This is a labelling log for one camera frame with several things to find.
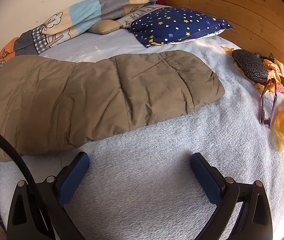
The navy star print pillow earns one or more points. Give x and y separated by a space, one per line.
177 25

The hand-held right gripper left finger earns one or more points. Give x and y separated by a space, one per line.
73 180

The purple glasses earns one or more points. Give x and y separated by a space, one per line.
265 122

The patchwork cartoon quilt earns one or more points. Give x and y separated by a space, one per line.
81 15

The wooden headboard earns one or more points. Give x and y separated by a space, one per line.
232 0

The light blue bed sheet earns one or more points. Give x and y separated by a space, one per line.
144 192

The dark hair clip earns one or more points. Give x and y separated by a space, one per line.
264 56

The brown puffer coat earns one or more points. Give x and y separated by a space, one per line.
94 92

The dark patterned glasses case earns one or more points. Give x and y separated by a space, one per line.
250 65

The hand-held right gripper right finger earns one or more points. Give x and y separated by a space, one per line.
205 177

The white grey printed pillow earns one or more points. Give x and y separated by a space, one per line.
132 17

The small beige pillow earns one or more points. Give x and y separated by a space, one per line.
104 26

